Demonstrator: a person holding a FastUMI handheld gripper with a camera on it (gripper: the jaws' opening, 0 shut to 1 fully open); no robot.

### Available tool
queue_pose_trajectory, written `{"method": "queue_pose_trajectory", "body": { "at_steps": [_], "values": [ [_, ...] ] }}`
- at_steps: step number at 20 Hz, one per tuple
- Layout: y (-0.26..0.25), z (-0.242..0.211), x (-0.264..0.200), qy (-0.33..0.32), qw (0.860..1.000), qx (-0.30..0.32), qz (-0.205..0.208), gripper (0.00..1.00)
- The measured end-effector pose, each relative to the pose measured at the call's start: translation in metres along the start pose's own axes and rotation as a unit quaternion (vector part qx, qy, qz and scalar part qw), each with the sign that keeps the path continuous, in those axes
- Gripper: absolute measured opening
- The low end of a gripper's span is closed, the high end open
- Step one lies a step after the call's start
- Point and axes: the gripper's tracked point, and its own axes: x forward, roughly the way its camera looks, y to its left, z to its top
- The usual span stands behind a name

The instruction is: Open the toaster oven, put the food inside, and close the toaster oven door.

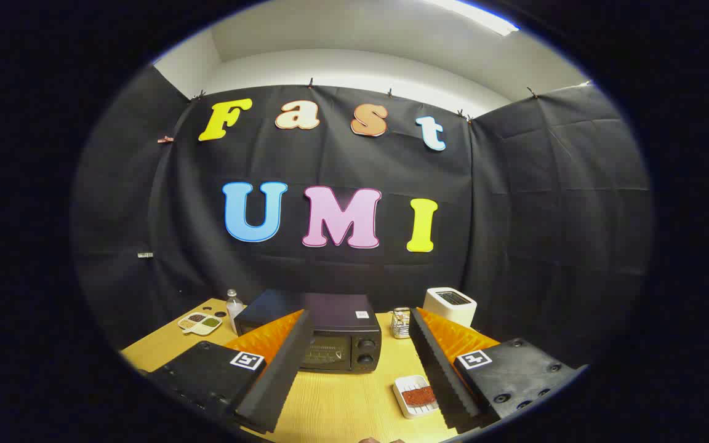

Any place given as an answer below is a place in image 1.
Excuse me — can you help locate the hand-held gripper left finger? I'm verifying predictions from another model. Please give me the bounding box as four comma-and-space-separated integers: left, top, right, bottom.
145, 309, 315, 434

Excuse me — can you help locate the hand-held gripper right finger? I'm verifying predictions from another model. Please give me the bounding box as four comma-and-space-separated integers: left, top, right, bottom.
408, 307, 580, 431

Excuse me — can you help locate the reddish brown meat strip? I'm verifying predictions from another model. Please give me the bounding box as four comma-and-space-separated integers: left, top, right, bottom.
403, 386, 438, 408

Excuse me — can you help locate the black toaster oven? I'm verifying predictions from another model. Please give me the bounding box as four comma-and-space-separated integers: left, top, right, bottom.
233, 289, 383, 374

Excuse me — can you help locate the white slot toaster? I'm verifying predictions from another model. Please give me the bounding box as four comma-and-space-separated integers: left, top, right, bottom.
423, 287, 478, 329

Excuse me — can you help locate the clear glass jar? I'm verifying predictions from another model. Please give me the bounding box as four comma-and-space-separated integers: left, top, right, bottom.
391, 307, 412, 340

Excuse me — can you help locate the white rectangular ridged dish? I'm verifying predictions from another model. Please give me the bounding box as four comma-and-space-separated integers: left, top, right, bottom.
393, 375, 441, 420

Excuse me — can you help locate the clear plastic bottle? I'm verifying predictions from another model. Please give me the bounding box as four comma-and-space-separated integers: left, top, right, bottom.
226, 289, 245, 333

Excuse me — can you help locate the white divided spice dish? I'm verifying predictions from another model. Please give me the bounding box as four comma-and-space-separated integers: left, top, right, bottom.
177, 312, 223, 337

